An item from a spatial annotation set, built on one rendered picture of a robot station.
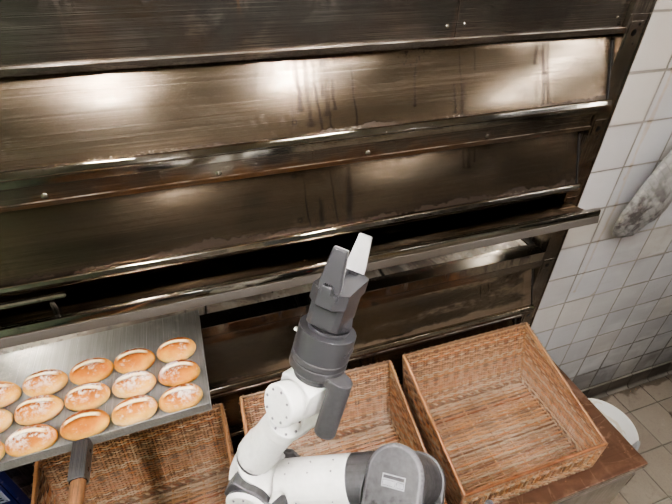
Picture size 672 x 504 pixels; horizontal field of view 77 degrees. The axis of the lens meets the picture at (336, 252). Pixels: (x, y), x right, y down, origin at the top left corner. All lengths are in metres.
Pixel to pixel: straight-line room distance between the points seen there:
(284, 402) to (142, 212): 0.62
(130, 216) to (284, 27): 0.54
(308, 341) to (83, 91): 0.67
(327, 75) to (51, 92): 0.55
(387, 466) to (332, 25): 0.85
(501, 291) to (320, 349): 1.19
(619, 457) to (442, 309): 0.83
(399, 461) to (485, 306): 1.04
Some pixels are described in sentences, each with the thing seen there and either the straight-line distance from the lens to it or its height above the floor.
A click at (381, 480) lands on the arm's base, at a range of 0.76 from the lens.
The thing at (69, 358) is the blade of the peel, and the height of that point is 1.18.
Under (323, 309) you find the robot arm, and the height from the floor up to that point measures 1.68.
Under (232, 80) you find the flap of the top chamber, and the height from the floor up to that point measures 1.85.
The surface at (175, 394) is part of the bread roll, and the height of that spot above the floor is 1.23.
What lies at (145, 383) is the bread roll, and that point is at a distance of 1.18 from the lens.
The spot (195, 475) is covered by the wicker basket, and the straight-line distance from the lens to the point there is 1.72.
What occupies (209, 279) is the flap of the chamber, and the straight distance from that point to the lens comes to 1.11.
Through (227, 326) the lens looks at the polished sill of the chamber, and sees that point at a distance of 1.32.
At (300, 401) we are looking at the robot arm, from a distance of 0.65.
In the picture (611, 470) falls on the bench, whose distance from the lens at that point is 1.95.
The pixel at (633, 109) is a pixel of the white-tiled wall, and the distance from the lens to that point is 1.62.
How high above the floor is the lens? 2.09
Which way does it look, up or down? 36 degrees down
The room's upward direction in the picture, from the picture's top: straight up
